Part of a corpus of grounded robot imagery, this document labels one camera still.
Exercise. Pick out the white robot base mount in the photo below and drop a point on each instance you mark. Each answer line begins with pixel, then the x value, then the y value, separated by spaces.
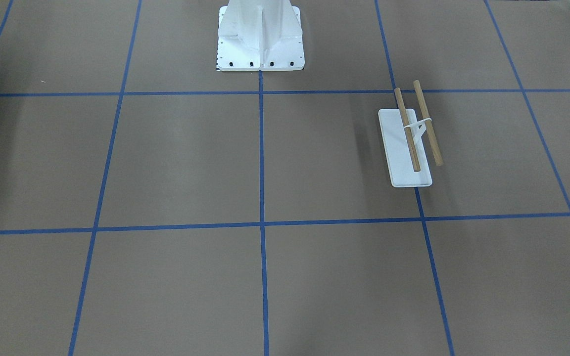
pixel 260 35

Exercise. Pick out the wooden rack bar far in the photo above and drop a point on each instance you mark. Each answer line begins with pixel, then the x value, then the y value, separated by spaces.
pixel 430 133

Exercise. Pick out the white rack bracket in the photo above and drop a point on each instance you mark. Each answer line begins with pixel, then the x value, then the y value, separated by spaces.
pixel 417 130

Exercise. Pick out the white towel rack base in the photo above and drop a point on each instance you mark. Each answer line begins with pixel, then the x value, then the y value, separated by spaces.
pixel 397 153

